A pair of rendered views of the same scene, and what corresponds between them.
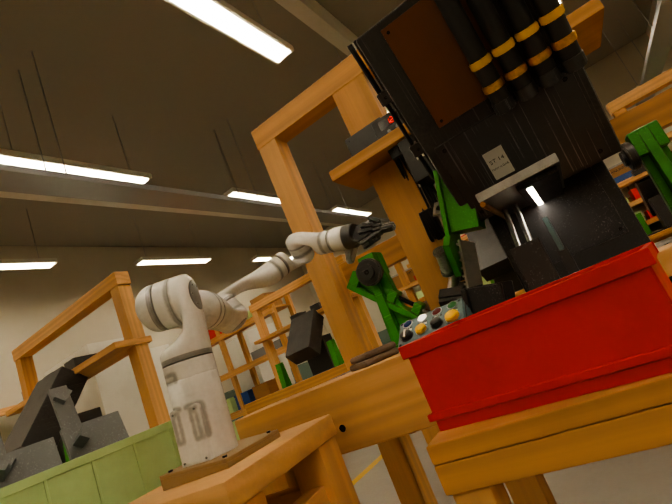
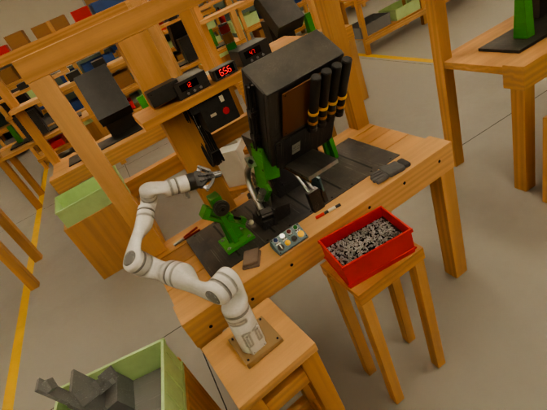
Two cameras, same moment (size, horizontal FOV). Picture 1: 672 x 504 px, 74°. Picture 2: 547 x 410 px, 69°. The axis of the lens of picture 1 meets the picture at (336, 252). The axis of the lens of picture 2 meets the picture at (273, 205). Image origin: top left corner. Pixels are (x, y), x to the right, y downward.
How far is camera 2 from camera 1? 1.32 m
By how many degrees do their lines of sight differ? 60
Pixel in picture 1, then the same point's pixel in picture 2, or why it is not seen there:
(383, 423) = (273, 288)
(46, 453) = not seen: outside the picture
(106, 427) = (80, 383)
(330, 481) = not seen: hidden behind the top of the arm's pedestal
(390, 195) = (177, 134)
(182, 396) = (251, 326)
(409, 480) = not seen: hidden behind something
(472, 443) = (370, 290)
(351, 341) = (152, 237)
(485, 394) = (366, 273)
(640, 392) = (405, 262)
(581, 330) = (394, 250)
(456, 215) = (270, 172)
